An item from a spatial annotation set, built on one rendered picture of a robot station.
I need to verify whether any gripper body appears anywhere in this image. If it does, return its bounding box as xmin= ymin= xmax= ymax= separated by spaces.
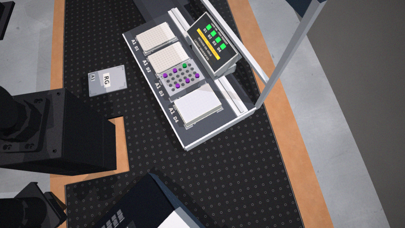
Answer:
xmin=14 ymin=182 xmax=67 ymax=228

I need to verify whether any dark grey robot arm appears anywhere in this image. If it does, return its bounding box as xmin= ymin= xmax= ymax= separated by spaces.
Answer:
xmin=0 ymin=86 xmax=50 ymax=228

